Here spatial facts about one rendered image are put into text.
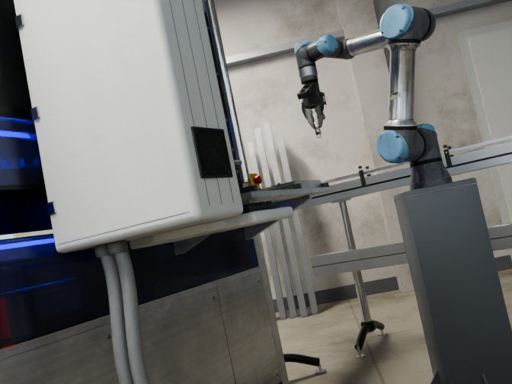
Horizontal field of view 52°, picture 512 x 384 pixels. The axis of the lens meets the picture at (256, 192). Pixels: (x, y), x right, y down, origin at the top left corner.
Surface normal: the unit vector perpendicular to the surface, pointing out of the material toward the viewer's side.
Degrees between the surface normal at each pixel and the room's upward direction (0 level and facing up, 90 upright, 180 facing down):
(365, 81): 90
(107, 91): 90
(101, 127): 90
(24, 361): 90
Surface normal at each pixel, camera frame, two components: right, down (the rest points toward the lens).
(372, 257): -0.48, 0.03
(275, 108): -0.11, -0.06
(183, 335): 0.85, -0.21
